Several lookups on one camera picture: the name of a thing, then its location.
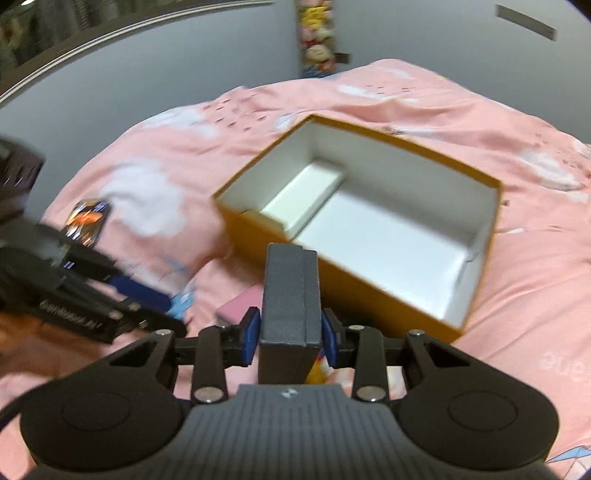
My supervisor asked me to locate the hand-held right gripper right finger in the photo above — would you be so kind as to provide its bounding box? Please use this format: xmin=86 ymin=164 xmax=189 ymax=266
xmin=322 ymin=307 xmax=472 ymax=404

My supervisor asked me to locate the pink printed blanket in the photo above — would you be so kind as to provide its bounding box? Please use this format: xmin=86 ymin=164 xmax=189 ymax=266
xmin=0 ymin=58 xmax=591 ymax=480

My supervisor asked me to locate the shiny dark foil packet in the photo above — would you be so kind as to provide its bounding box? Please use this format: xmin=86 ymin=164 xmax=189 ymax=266
xmin=64 ymin=198 xmax=112 ymax=247

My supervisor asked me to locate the orange cardboard box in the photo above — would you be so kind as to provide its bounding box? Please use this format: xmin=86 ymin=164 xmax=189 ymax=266
xmin=211 ymin=114 xmax=503 ymax=344

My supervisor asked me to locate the grey wall vent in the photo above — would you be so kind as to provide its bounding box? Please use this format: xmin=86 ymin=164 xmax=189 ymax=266
xmin=495 ymin=4 xmax=558 ymax=42

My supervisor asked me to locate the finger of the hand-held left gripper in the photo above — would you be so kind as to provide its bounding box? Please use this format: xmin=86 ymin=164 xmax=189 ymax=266
xmin=110 ymin=301 xmax=188 ymax=339
xmin=68 ymin=244 xmax=172 ymax=312

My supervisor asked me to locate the column of plush toys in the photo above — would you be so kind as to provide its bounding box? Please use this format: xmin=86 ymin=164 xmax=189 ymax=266
xmin=295 ymin=0 xmax=341 ymax=79

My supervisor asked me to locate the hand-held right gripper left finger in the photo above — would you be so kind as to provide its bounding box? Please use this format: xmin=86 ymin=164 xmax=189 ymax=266
xmin=108 ymin=307 xmax=262 ymax=405

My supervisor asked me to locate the pink pouch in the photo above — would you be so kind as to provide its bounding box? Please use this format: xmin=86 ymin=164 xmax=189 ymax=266
xmin=216 ymin=284 xmax=264 ymax=329

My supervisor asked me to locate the dark grey rectangular box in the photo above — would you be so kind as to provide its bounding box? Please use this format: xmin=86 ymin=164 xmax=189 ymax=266
xmin=257 ymin=243 xmax=324 ymax=387

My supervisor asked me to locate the dark window frame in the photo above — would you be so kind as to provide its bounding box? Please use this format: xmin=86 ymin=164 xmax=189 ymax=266
xmin=0 ymin=0 xmax=276 ymax=110

